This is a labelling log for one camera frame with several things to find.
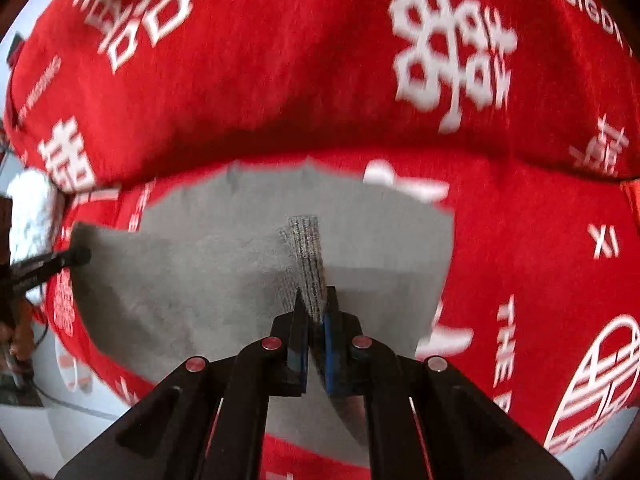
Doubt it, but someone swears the white fluffy cloth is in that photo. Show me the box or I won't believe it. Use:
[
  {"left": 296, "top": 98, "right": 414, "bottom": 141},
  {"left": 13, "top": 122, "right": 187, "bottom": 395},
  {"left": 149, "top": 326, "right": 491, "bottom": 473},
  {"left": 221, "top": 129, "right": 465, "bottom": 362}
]
[{"left": 9, "top": 169, "right": 68, "bottom": 307}]

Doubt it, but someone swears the thin dark cable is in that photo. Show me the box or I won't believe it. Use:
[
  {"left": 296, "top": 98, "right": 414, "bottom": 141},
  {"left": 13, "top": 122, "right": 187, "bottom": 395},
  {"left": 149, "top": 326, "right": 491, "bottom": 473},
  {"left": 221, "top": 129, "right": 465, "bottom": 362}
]
[{"left": 29, "top": 379, "right": 119, "bottom": 422}]

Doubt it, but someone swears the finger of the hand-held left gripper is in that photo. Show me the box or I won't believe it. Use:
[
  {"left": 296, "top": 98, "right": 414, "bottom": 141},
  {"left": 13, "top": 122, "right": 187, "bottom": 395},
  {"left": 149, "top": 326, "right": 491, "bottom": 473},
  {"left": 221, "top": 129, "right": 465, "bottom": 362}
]
[{"left": 11, "top": 248, "right": 93, "bottom": 287}]

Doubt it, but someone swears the grey knit sweater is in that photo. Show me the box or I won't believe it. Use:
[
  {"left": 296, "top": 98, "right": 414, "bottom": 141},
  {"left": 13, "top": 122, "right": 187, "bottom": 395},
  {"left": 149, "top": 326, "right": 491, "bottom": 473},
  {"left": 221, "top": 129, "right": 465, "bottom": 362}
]
[{"left": 70, "top": 157, "right": 457, "bottom": 467}]

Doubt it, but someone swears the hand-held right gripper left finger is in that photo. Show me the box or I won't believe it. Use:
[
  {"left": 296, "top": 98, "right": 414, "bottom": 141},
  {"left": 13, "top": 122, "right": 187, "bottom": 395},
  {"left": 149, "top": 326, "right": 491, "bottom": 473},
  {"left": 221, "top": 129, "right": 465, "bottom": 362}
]
[{"left": 55, "top": 287, "right": 312, "bottom": 480}]

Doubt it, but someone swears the person's left hand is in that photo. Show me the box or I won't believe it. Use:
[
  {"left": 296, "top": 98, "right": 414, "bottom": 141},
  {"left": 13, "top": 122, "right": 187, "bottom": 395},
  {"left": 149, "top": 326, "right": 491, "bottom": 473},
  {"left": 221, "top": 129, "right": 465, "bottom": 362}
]
[{"left": 0, "top": 305, "right": 37, "bottom": 382}]

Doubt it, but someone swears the red printed sofa cover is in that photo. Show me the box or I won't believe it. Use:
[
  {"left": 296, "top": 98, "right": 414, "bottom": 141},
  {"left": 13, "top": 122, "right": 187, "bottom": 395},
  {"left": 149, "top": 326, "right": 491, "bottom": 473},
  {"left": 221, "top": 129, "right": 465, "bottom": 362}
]
[{"left": 3, "top": 0, "right": 640, "bottom": 480}]

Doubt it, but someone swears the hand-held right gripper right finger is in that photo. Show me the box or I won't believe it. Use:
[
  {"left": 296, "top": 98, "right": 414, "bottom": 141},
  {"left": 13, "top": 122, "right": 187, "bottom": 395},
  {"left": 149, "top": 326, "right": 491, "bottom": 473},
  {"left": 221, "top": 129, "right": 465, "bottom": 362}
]
[{"left": 322, "top": 285, "right": 577, "bottom": 480}]

